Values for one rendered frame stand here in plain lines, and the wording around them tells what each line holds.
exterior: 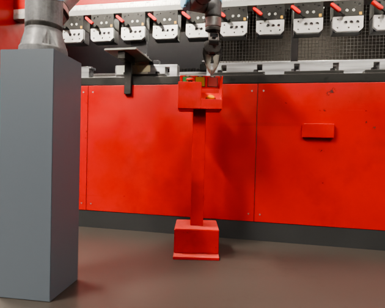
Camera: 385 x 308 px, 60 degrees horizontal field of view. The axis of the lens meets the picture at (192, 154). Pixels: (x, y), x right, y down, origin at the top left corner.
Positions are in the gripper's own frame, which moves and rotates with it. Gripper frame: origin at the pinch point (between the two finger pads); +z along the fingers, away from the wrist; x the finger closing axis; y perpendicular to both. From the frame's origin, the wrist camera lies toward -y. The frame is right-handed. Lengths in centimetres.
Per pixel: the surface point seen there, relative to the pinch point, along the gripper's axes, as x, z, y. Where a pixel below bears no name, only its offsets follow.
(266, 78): -29.7, 0.2, 19.9
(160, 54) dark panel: 35, -25, 101
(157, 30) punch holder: 30, -29, 45
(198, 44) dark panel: 6, -32, 96
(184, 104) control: 11.9, 15.5, -6.4
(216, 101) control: -2.3, 14.0, -6.3
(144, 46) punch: 39, -20, 49
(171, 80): 20.8, 1.2, 29.7
